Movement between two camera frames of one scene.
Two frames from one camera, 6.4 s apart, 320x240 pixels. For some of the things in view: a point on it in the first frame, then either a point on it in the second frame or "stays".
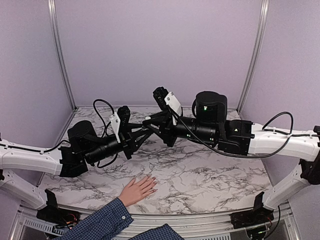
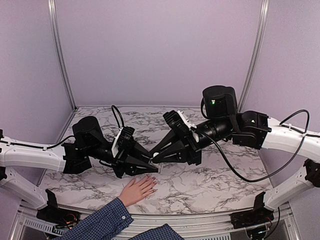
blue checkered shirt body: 162,232 stays
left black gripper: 130,140 -> 129,156
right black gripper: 165,125 -> 187,149
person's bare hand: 134,192 stays
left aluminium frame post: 52,10 stays
